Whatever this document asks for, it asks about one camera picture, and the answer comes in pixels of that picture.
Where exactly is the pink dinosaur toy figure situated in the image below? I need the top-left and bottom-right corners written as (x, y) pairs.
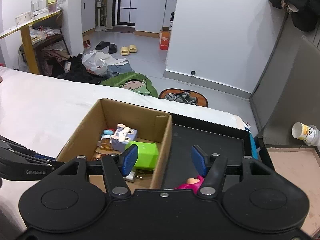
top-left (175, 176), bottom-right (204, 194)

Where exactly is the lavender cube character toy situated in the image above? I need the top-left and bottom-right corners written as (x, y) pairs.
top-left (111, 124), bottom-right (137, 153)

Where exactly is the green plastic square container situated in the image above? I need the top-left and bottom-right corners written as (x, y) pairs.
top-left (125, 141), bottom-right (159, 171)

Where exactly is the black tray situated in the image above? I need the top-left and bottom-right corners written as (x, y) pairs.
top-left (161, 113), bottom-right (252, 191)

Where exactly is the blue white cushion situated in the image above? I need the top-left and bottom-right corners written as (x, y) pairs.
top-left (249, 132), bottom-right (259, 160)

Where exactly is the cardboard box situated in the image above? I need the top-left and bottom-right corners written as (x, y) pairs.
top-left (57, 99), bottom-right (172, 191)

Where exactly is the orange rimmed pet bed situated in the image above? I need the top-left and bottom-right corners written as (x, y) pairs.
top-left (158, 88), bottom-right (208, 107)

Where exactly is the green cartoon cushion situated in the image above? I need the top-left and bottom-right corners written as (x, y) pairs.
top-left (100, 72), bottom-right (158, 98)

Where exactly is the grey folded panel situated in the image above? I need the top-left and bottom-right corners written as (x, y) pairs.
top-left (249, 17), bottom-right (319, 146)

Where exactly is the white plastic bag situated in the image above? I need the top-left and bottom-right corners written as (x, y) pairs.
top-left (82, 50), bottom-right (128, 76)

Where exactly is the left yellow slipper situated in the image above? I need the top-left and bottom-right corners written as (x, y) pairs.
top-left (120, 46), bottom-right (130, 56)

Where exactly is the yellow slipper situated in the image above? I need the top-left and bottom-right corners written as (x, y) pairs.
top-left (120, 46), bottom-right (130, 56)
top-left (129, 44), bottom-right (138, 53)

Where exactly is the right black slipper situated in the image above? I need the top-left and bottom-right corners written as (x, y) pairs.
top-left (108, 43), bottom-right (118, 54)

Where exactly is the black slipper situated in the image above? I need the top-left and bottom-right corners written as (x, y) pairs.
top-left (108, 43), bottom-right (118, 54)
top-left (95, 41), bottom-right (110, 50)

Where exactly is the gold leg side table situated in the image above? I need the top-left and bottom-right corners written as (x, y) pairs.
top-left (1, 10), bottom-right (63, 74)

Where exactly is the right yellow slipper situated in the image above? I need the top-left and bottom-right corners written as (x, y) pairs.
top-left (129, 44), bottom-right (138, 53)

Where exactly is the left black slipper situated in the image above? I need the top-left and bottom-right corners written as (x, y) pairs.
top-left (95, 41), bottom-right (110, 50)

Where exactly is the orange carton box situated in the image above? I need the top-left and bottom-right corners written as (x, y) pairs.
top-left (159, 27), bottom-right (171, 50)

